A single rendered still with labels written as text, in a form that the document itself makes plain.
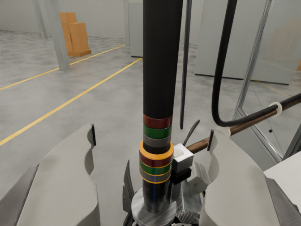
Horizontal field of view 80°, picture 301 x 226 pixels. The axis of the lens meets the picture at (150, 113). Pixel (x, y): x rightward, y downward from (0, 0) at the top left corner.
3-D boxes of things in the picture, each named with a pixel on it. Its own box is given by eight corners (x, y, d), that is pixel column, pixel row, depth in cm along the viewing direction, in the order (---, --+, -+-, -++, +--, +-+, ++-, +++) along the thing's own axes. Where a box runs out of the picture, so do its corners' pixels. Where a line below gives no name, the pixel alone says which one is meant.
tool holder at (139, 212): (168, 178, 34) (172, 136, 29) (195, 209, 29) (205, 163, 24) (123, 201, 30) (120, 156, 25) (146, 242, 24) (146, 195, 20)
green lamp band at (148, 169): (160, 147, 26) (160, 140, 26) (179, 166, 23) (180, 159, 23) (133, 158, 24) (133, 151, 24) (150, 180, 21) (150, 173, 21)
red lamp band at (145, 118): (161, 110, 23) (161, 102, 22) (178, 123, 20) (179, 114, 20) (137, 118, 21) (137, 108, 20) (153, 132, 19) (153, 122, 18)
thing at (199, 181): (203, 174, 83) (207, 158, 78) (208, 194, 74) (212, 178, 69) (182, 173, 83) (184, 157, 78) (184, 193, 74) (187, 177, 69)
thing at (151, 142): (160, 128, 24) (160, 120, 23) (176, 141, 21) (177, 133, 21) (137, 136, 22) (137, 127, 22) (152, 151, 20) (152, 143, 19)
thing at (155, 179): (159, 154, 27) (160, 147, 26) (178, 173, 24) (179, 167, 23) (133, 165, 25) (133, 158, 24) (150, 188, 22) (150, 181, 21)
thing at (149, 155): (159, 156, 27) (161, 131, 25) (177, 175, 24) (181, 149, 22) (134, 167, 25) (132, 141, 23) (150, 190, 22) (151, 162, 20)
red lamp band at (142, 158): (160, 140, 26) (160, 133, 25) (180, 158, 23) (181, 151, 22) (133, 150, 24) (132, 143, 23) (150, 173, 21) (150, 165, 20)
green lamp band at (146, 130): (160, 119, 23) (161, 111, 23) (177, 132, 21) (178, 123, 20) (137, 127, 22) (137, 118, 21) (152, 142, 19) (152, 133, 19)
